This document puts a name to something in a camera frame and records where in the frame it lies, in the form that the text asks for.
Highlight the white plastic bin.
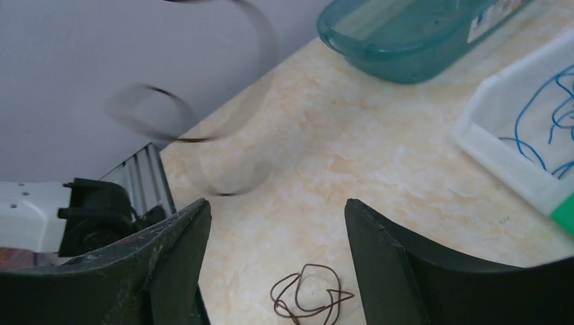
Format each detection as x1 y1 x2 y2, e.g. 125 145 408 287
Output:
453 32 573 216

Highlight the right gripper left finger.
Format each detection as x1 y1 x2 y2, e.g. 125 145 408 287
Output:
1 199 212 324

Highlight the teal transparent plastic tray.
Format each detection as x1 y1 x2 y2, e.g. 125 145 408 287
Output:
316 0 527 84

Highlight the blue cable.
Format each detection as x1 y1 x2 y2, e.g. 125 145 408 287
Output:
498 64 574 180

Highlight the green plastic bin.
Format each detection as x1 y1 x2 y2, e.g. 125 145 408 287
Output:
550 194 574 236

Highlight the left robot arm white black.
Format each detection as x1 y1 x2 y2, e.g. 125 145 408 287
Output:
1 178 167 257

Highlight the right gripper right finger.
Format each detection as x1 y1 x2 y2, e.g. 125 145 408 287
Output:
345 198 573 324

